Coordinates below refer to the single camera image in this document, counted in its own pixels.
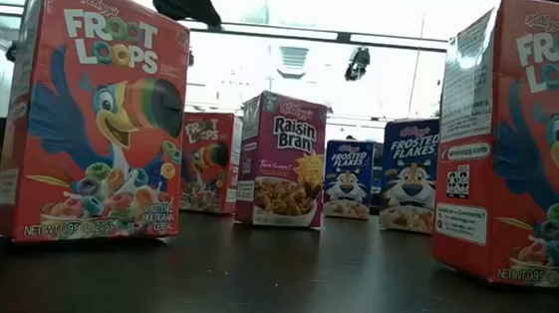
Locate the red Froot Loops cereal box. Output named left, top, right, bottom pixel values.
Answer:
left=176, top=109, right=245, bottom=217
left=427, top=0, right=559, bottom=289
left=0, top=0, right=197, bottom=255

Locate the magenta Raisin Bran cereal box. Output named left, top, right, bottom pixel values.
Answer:
left=233, top=89, right=332, bottom=231

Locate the blue Frosted Flakes cereal box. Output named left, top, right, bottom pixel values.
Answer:
left=321, top=138, right=377, bottom=221
left=376, top=114, right=442, bottom=235

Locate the ceiling air vent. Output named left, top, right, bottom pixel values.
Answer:
left=275, top=45, right=310, bottom=81

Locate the black round ceiling fixture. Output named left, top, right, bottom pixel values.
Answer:
left=4, top=39, right=19, bottom=63

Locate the black table mat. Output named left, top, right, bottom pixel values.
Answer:
left=0, top=184, right=559, bottom=313

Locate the black hanging ceiling camera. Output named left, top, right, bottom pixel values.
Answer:
left=344, top=45, right=372, bottom=84

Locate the thin hanging ceiling cable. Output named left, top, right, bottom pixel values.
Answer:
left=406, top=9, right=426, bottom=120

